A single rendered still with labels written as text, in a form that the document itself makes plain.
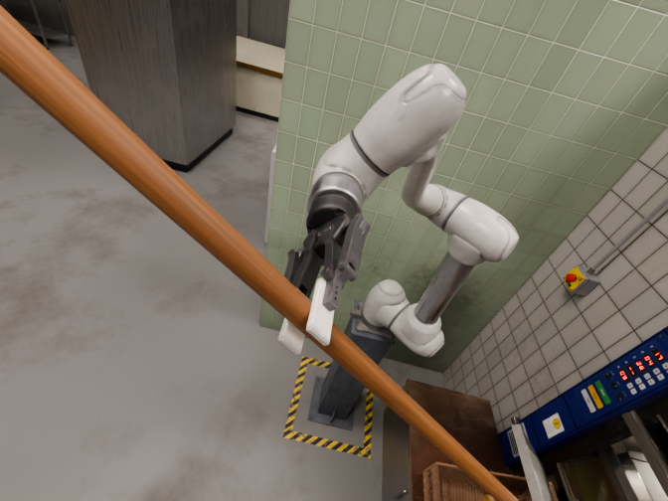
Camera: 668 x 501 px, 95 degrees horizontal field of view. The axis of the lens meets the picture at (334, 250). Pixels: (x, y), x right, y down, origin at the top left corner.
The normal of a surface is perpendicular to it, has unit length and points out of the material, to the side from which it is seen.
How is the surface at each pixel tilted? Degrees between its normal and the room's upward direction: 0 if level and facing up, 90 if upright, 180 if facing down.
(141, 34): 90
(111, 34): 90
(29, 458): 0
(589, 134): 90
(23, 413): 0
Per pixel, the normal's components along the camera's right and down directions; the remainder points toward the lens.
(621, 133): -0.15, 0.63
